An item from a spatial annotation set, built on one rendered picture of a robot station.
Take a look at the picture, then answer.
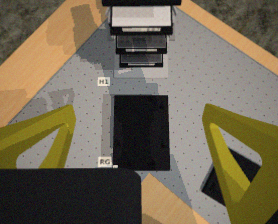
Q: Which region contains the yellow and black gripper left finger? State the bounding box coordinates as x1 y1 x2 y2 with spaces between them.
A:
0 104 76 169

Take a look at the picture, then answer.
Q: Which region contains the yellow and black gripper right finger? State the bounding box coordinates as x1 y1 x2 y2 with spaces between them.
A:
202 103 278 224

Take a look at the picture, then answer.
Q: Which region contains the grey slotted shelf rack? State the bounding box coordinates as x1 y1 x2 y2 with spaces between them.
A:
105 6 178 78

